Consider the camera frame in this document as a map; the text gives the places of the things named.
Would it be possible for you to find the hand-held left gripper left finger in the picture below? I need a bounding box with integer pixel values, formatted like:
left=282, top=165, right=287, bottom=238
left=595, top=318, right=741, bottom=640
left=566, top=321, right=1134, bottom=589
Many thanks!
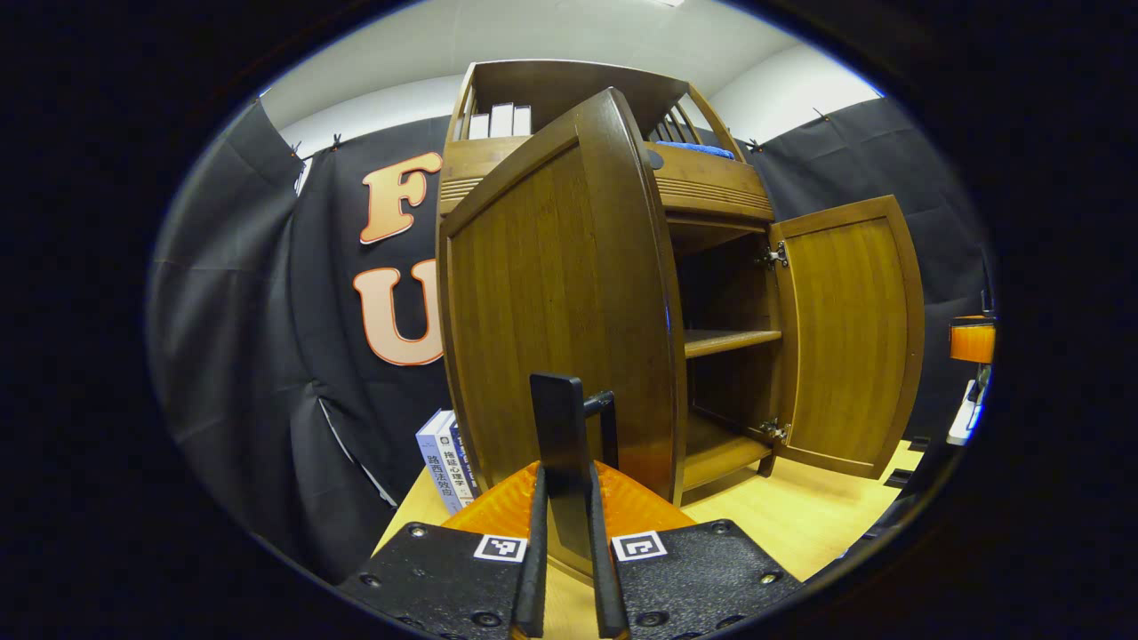
left=336, top=460, right=550, bottom=640

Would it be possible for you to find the white paperback book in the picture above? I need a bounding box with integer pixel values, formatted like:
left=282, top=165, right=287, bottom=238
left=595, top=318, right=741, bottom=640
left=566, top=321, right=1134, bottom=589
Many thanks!
left=415, top=409, right=468, bottom=516

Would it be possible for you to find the blue paperback book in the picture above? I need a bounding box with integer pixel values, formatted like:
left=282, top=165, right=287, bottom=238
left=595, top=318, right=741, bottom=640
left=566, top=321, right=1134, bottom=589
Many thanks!
left=449, top=422, right=481, bottom=499

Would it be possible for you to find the blue towel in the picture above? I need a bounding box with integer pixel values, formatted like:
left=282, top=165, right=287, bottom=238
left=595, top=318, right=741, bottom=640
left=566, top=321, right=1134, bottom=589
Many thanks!
left=655, top=140, right=737, bottom=161

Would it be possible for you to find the wooden shoe cabinet door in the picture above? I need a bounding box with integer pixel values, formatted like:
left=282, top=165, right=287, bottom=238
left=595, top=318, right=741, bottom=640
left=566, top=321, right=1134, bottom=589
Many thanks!
left=436, top=86, right=687, bottom=583
left=769, top=195, right=926, bottom=481

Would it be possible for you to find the wooden cabinet drawer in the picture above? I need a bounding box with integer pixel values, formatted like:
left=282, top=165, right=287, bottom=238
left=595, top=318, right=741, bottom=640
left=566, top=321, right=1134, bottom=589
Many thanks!
left=438, top=138, right=774, bottom=223

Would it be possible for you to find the black door handle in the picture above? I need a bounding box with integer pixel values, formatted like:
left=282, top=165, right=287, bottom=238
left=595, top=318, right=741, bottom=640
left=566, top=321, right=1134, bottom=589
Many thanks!
left=530, top=372, right=619, bottom=561

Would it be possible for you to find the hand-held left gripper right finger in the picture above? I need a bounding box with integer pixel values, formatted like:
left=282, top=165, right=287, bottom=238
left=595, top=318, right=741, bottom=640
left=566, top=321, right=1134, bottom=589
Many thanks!
left=582, top=460, right=805, bottom=640

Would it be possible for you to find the black backdrop cloth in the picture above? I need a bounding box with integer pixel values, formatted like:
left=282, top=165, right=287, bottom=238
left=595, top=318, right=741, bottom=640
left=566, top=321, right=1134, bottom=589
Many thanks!
left=145, top=96, right=997, bottom=588

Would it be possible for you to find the wooden double-door shoe cabinet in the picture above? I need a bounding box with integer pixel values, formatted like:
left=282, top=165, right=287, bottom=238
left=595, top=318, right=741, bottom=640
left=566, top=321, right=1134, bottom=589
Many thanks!
left=437, top=59, right=788, bottom=494

